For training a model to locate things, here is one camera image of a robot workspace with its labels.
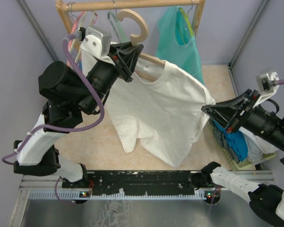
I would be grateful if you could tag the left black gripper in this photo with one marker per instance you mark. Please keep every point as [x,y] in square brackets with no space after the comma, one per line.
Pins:
[125,56]

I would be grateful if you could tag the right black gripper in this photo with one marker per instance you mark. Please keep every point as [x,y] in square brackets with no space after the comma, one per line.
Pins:
[226,110]

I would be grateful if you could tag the white t-shirt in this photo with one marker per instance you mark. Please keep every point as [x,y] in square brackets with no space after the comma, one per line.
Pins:
[164,116]

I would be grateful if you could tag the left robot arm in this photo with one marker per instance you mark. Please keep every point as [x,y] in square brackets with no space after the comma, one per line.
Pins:
[67,99]

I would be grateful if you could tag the green plastic hanger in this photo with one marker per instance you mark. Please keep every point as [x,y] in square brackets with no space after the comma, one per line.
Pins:
[115,23]

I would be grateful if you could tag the teal t-shirt on hanger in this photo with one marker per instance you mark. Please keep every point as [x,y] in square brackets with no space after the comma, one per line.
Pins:
[176,45]

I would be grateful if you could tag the cream plastic hanger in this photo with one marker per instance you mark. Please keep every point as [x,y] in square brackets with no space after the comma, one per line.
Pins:
[92,21]

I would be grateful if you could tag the pink plastic hanger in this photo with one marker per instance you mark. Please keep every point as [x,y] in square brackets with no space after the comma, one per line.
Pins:
[76,25]

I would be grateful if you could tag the yellow-green hanger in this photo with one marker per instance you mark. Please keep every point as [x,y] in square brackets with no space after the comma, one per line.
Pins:
[189,28]

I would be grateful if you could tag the grey cloth in basket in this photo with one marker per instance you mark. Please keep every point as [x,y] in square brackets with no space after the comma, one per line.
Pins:
[221,140]

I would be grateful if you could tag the blue cloth in basket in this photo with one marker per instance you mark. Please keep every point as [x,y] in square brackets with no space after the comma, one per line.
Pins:
[237,142]

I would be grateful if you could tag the white cloth in basket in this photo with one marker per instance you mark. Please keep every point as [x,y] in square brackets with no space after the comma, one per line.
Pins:
[257,147]

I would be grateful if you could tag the light green laundry basket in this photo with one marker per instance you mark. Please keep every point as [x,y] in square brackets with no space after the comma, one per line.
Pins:
[244,164]

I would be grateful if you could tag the wooden clothes rack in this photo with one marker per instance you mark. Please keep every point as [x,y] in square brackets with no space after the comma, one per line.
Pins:
[124,5]

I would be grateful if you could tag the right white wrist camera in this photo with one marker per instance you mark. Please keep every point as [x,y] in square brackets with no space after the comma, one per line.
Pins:
[267,86]

